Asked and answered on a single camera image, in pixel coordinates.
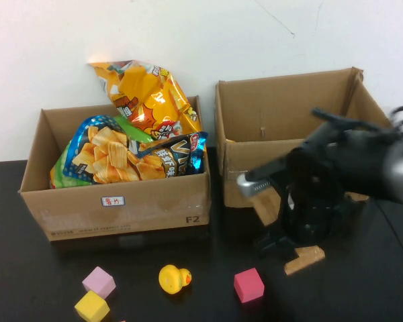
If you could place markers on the cardboard box with F2 print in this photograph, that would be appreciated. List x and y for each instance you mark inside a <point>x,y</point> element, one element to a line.
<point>147,208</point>

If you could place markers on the white label red writing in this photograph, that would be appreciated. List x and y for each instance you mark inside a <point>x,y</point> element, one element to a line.
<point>113,201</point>

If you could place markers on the blue ridged chip bag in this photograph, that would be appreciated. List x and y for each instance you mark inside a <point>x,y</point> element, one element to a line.
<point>114,157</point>

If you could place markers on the pink foam cube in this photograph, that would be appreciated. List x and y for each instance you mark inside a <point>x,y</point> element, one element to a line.
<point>99,281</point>

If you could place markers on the yellow foam cube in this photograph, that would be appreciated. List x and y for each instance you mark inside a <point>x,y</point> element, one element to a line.
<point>91,307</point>

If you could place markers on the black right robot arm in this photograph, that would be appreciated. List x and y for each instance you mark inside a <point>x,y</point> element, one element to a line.
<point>372,164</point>

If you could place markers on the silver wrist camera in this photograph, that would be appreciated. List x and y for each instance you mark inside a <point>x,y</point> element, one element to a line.
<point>252,184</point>

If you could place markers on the cardboard box with clear tape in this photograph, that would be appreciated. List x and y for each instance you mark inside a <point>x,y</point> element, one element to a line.
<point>255,110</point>

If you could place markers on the orange chip bag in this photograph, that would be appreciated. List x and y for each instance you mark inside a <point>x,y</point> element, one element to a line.
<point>147,97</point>

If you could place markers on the green chip bag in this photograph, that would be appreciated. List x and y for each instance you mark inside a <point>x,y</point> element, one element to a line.
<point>67,177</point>

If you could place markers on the brown snack packet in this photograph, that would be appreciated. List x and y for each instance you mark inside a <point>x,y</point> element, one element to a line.
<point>305,260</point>

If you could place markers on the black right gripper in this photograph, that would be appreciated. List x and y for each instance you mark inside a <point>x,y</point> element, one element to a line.
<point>309,201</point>

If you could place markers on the magenta foam cube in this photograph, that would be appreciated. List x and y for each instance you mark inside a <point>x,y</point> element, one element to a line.
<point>248,285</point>

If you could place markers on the yellow rubber duck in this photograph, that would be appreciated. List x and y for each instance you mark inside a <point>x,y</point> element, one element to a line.
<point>172,279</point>

